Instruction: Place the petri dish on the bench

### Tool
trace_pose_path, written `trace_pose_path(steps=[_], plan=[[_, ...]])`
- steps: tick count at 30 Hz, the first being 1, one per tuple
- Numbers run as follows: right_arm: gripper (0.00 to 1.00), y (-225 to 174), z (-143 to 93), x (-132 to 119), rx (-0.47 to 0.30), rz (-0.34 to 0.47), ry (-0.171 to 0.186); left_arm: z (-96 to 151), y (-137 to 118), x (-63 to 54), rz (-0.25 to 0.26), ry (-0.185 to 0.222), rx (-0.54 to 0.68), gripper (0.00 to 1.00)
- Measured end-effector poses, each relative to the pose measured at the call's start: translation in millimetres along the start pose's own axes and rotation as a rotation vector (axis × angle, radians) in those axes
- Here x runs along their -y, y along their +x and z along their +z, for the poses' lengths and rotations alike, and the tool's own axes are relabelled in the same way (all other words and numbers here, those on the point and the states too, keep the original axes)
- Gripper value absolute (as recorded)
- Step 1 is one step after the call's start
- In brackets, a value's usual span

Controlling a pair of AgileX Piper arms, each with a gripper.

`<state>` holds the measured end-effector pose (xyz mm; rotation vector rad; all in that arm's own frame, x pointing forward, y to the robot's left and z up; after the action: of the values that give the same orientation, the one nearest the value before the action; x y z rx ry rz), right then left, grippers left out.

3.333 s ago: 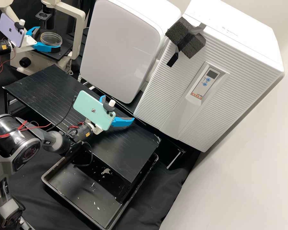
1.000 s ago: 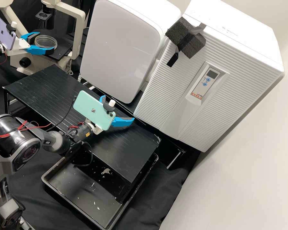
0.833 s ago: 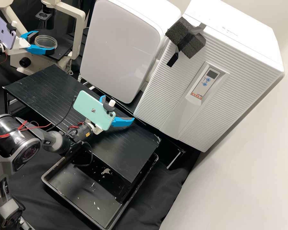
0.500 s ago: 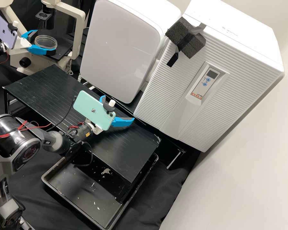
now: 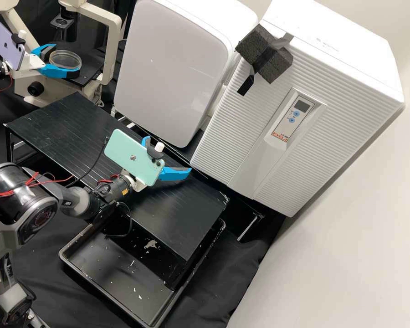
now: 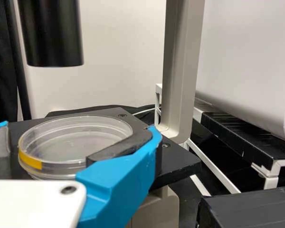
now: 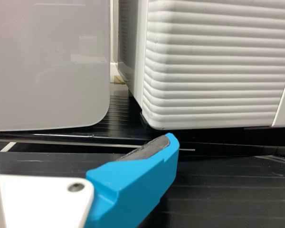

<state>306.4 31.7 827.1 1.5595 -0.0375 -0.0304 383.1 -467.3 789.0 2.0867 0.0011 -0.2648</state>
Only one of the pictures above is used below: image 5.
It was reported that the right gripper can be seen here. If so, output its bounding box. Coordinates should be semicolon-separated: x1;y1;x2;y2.
127;135;193;193

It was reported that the incubator door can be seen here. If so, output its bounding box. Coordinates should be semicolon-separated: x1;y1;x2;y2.
190;24;406;219

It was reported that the black cable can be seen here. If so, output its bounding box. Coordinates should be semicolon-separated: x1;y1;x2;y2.
67;136;110;188

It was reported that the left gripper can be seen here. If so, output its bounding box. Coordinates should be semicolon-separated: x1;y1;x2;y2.
20;43;85;81

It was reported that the white box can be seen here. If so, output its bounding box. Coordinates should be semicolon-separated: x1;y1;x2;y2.
113;0;260;149

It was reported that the petri dish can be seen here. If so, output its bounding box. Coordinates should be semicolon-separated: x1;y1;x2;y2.
49;50;83;72

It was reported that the right wrist camera phone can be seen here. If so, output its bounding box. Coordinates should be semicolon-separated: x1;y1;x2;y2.
103;128;166;188

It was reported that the black platform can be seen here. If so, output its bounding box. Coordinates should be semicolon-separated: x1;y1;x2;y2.
4;91;231;265
111;106;265;244

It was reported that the cream microscope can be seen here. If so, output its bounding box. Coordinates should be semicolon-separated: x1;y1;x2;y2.
0;0;123;107

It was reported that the left wrist camera phone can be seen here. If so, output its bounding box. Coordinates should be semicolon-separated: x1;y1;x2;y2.
0;20;37;72

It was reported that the black tray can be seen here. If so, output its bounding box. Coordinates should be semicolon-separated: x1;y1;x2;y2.
58;218;227;328

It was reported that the white incubator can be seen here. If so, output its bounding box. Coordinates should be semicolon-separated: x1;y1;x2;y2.
205;0;406;137

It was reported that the wrist camera phone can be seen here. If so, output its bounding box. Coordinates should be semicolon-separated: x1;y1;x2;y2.
103;128;166;188
0;20;37;72

